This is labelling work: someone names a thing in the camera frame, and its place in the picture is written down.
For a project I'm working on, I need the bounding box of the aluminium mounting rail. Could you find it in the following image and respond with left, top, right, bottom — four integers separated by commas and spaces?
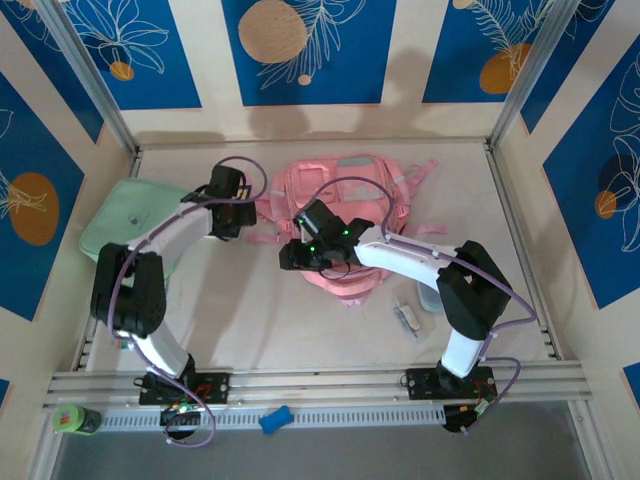
42, 362, 594, 409

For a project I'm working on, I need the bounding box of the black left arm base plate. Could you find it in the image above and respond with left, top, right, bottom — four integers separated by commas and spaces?
137, 372, 232, 405

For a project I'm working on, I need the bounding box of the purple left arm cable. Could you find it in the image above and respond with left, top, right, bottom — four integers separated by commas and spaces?
107, 155, 269, 449

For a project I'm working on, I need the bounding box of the mint green lunch bag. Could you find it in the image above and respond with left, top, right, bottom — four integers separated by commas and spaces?
78, 178, 194, 281

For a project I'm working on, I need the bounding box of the small wired circuit board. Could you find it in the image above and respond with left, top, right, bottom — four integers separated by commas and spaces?
159, 402, 204, 431
442, 402, 494, 434

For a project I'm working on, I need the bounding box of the blue lid pencil case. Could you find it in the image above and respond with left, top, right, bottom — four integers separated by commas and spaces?
417, 280, 444, 315

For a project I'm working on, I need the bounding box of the green tape roll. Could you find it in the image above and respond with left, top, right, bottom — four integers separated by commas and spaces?
52, 403, 104, 437

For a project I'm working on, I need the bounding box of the grey slotted cable duct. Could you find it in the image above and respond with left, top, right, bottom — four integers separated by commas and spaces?
99, 404, 446, 432

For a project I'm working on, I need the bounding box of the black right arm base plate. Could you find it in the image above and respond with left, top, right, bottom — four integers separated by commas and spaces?
405, 367, 496, 401

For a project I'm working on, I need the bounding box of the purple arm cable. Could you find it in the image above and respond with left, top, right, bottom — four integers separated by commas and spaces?
309, 175, 539, 436
107, 155, 269, 449

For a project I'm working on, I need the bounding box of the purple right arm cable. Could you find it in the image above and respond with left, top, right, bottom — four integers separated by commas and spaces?
309, 175, 539, 436

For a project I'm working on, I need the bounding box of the blue bone-shaped object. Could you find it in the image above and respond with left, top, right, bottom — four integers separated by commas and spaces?
258, 404, 293, 435

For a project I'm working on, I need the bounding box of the aluminium frame post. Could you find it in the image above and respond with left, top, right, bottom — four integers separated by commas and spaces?
37, 0, 139, 154
489, 0, 584, 149

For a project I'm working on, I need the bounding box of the pink student backpack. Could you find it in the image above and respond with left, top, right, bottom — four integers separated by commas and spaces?
248, 154, 447, 309

